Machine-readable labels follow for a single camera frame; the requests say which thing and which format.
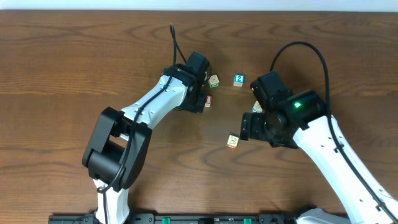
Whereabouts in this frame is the red letter I block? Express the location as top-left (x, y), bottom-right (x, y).
top-left (205, 95), bottom-right (212, 108)

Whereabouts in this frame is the blue number 2 block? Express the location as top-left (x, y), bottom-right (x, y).
top-left (233, 73), bottom-right (245, 87)

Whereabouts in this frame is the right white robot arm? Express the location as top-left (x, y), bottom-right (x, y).
top-left (240, 90), bottom-right (397, 223)

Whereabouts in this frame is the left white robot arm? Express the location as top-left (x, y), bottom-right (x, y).
top-left (82, 62), bottom-right (209, 223)

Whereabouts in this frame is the green picture wooden block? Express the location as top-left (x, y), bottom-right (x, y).
top-left (208, 75), bottom-right (220, 88)

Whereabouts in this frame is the blue edged picture block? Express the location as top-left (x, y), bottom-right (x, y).
top-left (252, 101), bottom-right (263, 113)

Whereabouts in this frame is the red edged picture block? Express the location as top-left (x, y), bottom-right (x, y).
top-left (226, 135), bottom-right (239, 149)

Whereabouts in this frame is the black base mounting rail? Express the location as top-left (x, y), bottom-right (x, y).
top-left (48, 213), bottom-right (296, 224)

